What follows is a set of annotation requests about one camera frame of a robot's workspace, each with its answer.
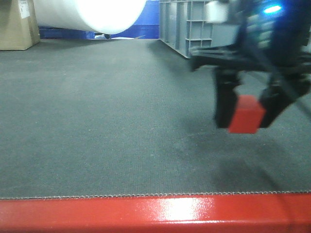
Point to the red magnetic cube block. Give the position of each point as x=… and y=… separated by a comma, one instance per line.
x=248, y=115

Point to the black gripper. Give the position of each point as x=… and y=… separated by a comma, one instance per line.
x=271, y=35

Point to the cardboard box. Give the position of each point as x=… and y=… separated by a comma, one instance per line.
x=18, y=25

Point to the grey plastic crate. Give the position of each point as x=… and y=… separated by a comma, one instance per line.
x=184, y=24

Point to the dark grey carpet mat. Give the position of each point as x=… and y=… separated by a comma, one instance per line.
x=128, y=118

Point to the white foam roll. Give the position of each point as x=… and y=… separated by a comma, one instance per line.
x=102, y=16

